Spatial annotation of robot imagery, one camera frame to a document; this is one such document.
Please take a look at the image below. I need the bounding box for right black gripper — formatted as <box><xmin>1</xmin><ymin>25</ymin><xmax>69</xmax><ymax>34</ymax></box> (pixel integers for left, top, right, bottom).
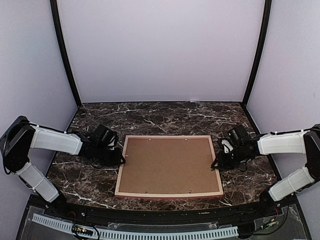
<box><xmin>211</xmin><ymin>145</ymin><xmax>250</xmax><ymax>170</ymax></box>

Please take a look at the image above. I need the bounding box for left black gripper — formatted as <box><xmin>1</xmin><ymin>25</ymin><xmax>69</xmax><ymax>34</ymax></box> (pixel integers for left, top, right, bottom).
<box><xmin>95</xmin><ymin>144</ymin><xmax>126</xmax><ymax>168</ymax></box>

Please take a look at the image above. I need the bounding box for brown cardboard backing board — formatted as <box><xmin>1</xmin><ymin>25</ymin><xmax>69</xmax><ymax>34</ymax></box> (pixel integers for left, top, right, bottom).
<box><xmin>117</xmin><ymin>136</ymin><xmax>221</xmax><ymax>195</ymax></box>

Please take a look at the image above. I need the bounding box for pink wooden picture frame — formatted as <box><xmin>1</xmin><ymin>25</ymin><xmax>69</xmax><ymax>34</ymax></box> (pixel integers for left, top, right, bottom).
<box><xmin>114</xmin><ymin>134</ymin><xmax>225</xmax><ymax>200</ymax></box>

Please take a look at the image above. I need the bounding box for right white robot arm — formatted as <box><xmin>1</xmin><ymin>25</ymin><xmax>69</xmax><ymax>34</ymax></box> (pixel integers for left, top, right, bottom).
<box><xmin>211</xmin><ymin>124</ymin><xmax>320</xmax><ymax>217</ymax></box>

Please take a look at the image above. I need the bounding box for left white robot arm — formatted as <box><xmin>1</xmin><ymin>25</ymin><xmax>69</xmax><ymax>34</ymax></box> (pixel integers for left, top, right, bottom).
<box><xmin>0</xmin><ymin>115</ymin><xmax>126</xmax><ymax>218</ymax></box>

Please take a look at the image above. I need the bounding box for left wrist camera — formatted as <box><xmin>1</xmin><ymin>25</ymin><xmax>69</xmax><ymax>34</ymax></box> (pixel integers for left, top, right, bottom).
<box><xmin>89</xmin><ymin>124</ymin><xmax>119</xmax><ymax>150</ymax></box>

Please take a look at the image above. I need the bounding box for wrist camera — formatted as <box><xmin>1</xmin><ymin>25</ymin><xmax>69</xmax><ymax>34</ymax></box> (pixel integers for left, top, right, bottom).
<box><xmin>89</xmin><ymin>124</ymin><xmax>119</xmax><ymax>150</ymax></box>
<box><xmin>218</xmin><ymin>124</ymin><xmax>251</xmax><ymax>154</ymax></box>

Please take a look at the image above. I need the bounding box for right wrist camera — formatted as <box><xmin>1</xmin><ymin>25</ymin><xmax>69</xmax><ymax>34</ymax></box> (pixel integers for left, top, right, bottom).
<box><xmin>218</xmin><ymin>124</ymin><xmax>251</xmax><ymax>154</ymax></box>

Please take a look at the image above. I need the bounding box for black front rail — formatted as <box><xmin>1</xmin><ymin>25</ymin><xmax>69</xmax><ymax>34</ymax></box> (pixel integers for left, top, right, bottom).
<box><xmin>29</xmin><ymin>194</ymin><xmax>298</xmax><ymax>227</ymax></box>

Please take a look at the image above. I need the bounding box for white slotted cable duct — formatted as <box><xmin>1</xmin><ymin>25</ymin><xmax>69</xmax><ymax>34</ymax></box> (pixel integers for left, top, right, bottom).
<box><xmin>31</xmin><ymin>213</ymin><xmax>239</xmax><ymax>240</ymax></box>

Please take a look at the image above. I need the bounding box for right black corner post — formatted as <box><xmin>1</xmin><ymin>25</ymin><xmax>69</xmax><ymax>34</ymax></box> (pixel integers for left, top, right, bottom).
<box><xmin>241</xmin><ymin>0</ymin><xmax>272</xmax><ymax>108</ymax></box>

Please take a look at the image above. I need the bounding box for black corner post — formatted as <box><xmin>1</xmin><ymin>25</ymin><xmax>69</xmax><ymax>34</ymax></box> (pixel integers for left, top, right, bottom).
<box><xmin>49</xmin><ymin>0</ymin><xmax>82</xmax><ymax>108</ymax></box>
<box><xmin>241</xmin><ymin>0</ymin><xmax>272</xmax><ymax>108</ymax></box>

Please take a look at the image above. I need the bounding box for left black corner post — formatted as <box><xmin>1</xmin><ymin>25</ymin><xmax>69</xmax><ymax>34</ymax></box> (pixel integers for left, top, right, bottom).
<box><xmin>49</xmin><ymin>0</ymin><xmax>82</xmax><ymax>108</ymax></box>

